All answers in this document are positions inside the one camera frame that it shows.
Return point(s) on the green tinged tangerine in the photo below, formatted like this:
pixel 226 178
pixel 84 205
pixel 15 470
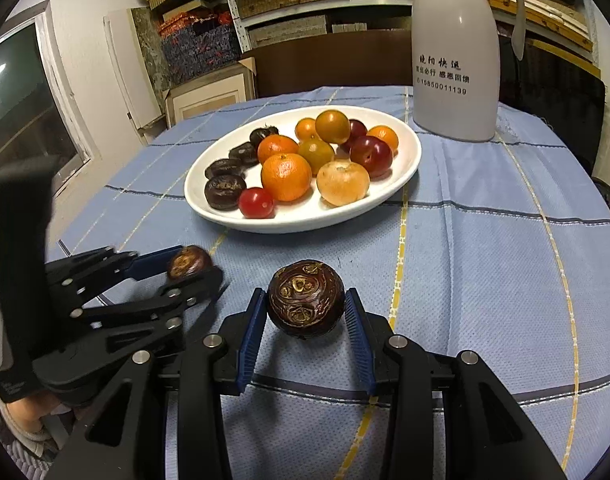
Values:
pixel 332 126
pixel 317 155

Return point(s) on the person's left forearm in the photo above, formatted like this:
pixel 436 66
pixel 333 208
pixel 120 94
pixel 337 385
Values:
pixel 15 440

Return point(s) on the white metal shelf rack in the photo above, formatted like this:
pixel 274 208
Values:
pixel 232 5

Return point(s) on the pale peeled tangerine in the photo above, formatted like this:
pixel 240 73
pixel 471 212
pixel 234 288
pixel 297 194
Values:
pixel 342 184

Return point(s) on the red cherry tomato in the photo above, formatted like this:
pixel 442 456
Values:
pixel 357 130
pixel 257 203

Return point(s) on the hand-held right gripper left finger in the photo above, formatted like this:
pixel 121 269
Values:
pixel 252 340

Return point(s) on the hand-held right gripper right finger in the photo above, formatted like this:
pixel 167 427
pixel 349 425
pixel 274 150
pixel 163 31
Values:
pixel 360 340

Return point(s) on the person's left hand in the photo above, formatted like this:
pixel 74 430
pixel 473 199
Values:
pixel 35 407

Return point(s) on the white oval plate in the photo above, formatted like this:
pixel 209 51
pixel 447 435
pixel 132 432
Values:
pixel 295 217

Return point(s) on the red plum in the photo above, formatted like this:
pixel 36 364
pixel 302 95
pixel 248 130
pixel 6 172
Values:
pixel 372 156

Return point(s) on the stack of patterned fabric boxes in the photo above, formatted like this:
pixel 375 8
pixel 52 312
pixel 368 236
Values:
pixel 200 45

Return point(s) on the window with white frame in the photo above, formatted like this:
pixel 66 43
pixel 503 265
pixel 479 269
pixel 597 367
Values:
pixel 25 120

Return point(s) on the brown wooden board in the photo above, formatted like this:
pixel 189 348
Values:
pixel 335 60

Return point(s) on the black chair back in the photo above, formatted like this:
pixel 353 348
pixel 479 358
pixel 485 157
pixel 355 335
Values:
pixel 555 105

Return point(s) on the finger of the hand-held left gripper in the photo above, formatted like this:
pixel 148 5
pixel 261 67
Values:
pixel 150 262
pixel 185 295

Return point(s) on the white board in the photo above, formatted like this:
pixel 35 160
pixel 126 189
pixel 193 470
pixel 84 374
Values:
pixel 122 70

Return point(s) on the white thermos jug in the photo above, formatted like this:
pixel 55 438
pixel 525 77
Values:
pixel 450 35

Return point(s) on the green marbled slab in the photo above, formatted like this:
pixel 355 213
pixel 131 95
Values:
pixel 147 60

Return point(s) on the dark water chestnut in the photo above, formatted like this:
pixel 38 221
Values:
pixel 190 262
pixel 305 300
pixel 225 192
pixel 262 136
pixel 244 152
pixel 224 167

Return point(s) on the open cardboard box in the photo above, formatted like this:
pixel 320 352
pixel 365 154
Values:
pixel 205 95

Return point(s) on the blue checked tablecloth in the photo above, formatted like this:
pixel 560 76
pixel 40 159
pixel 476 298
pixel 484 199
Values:
pixel 485 260

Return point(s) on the stack of picture frames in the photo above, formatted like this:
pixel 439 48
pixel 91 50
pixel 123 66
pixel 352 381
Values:
pixel 550 15

